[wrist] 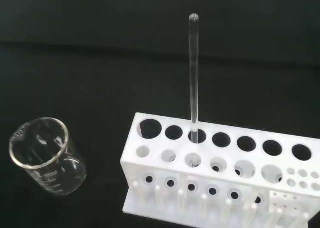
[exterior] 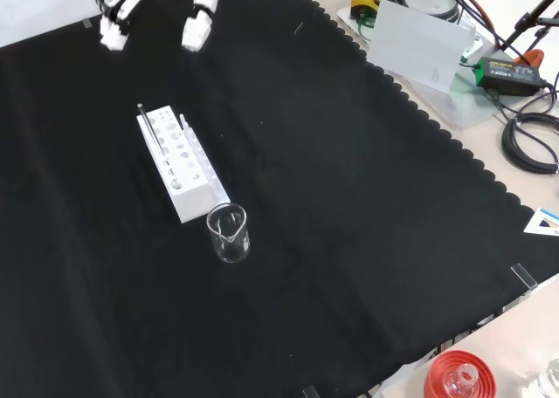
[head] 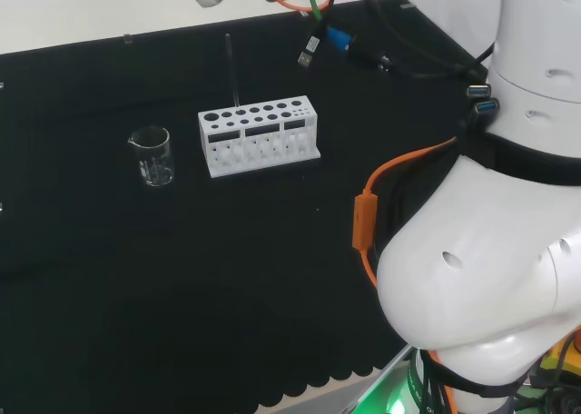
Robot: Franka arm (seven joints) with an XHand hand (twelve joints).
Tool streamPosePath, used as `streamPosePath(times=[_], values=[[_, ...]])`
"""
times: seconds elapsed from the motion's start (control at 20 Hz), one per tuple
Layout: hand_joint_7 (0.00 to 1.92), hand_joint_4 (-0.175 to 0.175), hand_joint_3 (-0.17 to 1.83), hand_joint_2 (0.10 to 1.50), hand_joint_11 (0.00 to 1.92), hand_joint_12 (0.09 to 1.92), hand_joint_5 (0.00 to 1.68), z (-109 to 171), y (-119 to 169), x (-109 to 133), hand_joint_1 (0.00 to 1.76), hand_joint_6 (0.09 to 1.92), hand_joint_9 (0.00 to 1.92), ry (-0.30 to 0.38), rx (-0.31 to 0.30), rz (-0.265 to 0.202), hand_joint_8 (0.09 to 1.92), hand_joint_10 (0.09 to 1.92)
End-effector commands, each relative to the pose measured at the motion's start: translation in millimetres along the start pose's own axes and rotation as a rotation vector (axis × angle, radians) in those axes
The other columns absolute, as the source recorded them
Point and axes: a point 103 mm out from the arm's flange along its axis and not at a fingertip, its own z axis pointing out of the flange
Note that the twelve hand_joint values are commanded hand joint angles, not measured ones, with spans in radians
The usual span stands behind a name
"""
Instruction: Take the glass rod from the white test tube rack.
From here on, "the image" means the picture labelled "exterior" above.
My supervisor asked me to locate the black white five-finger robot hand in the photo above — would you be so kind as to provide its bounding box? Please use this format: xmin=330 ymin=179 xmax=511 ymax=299
xmin=94 ymin=0 xmax=220 ymax=53

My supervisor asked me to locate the clear glass rod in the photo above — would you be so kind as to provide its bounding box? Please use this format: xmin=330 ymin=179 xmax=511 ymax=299
xmin=136 ymin=103 xmax=168 ymax=157

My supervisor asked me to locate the white test tube rack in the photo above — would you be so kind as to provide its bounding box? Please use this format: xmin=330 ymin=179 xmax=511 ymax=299
xmin=135 ymin=105 xmax=231 ymax=224

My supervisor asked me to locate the clear glass beaker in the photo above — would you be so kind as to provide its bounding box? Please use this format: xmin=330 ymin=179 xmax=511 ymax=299
xmin=205 ymin=202 xmax=252 ymax=264

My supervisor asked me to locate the black bench cloth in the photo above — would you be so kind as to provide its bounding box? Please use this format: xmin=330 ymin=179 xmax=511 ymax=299
xmin=0 ymin=0 xmax=539 ymax=398

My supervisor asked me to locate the pale white board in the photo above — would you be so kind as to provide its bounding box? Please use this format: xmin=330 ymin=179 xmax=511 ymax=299
xmin=368 ymin=0 xmax=477 ymax=94

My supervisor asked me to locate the black power adapter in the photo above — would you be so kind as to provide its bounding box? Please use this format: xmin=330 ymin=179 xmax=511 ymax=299
xmin=474 ymin=56 xmax=549 ymax=97

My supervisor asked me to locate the black tripod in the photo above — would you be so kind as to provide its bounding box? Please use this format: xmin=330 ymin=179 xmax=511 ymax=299
xmin=497 ymin=0 xmax=559 ymax=55

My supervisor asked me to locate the orange clamp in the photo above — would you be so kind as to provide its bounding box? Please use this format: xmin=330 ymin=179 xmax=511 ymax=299
xmin=514 ymin=48 xmax=545 ymax=68

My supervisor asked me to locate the clear triangle ruler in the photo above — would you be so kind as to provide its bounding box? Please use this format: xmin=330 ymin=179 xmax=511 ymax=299
xmin=522 ymin=207 xmax=559 ymax=237

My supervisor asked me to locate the small clear glass flask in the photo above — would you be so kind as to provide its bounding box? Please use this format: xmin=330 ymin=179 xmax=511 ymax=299
xmin=442 ymin=362 xmax=480 ymax=398

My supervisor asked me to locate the clear glass vessel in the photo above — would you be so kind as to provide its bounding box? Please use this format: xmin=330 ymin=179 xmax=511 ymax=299
xmin=536 ymin=354 xmax=559 ymax=398

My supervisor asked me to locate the clear base plate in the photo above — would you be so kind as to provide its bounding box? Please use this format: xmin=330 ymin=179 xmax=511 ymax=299
xmin=335 ymin=4 xmax=521 ymax=131

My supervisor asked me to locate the coiled black cable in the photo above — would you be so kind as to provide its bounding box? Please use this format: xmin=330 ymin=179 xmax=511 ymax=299
xmin=500 ymin=113 xmax=559 ymax=175

